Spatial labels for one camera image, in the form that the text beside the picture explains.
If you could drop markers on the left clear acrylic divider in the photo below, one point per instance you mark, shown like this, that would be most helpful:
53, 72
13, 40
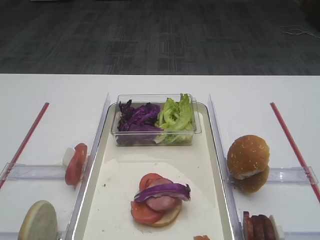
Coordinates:
97, 140

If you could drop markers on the green lettuce pile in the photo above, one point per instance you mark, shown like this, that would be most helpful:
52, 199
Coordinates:
175, 116

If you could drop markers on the left red tape strip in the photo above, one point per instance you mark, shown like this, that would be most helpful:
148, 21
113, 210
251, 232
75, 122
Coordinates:
27, 140

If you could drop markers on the sliced meat patties stack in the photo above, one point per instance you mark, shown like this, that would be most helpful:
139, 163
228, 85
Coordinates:
258, 227

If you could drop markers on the rear tomato slice on bun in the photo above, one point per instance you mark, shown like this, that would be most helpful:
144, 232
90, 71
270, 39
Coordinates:
147, 178

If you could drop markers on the clear plastic salad container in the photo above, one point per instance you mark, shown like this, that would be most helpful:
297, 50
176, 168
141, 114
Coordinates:
159, 99

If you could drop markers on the right clear cross rail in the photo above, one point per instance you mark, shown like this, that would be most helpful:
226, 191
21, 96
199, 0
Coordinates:
293, 175

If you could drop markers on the white serving tray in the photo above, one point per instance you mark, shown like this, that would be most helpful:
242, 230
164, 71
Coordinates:
105, 212

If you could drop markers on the left clear cross rail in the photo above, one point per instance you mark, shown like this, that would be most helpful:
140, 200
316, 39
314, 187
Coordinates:
18, 171

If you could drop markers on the sesame bun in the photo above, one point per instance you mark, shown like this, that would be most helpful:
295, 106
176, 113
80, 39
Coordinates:
247, 156
253, 183

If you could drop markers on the bottom bun on tray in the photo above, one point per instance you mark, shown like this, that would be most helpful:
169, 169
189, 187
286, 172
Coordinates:
169, 216

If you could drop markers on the white meat holder block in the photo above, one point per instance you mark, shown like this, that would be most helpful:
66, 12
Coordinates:
278, 230

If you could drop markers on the upright bun half left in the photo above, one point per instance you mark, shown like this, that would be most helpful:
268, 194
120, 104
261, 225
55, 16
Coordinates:
40, 222

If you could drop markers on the food scrap at tray edge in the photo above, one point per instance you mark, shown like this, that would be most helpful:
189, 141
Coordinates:
201, 237

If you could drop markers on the right red tape strip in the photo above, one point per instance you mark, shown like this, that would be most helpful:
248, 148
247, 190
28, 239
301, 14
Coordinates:
296, 151

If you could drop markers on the ham meat slice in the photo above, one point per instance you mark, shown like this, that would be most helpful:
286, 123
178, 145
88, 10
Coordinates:
162, 203

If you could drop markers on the sesame top bun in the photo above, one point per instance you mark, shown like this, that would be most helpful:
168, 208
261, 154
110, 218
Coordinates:
247, 156

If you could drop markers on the front tomato slice on bun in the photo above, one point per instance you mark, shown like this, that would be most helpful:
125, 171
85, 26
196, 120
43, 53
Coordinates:
144, 214

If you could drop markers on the tomato slice on bun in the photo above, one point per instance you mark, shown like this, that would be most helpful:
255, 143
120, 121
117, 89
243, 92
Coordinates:
147, 178
144, 214

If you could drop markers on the purple cabbage strip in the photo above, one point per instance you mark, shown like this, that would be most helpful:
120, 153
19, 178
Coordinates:
174, 190

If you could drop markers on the purple cabbage pile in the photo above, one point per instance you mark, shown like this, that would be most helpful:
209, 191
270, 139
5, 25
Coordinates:
139, 119

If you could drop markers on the white tomato holder block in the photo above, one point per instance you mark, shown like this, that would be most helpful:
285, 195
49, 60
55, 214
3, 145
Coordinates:
68, 155

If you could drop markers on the right clear acrylic divider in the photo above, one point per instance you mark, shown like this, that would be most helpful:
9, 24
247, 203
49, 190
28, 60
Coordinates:
234, 222

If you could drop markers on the red tape strip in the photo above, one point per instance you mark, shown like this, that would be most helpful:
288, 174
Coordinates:
27, 140
296, 151

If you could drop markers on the clear acrylic divider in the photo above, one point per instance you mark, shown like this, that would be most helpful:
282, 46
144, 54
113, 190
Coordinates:
234, 222
97, 140

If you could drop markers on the clear cross rail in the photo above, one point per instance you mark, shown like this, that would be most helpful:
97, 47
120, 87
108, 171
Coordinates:
293, 175
18, 171

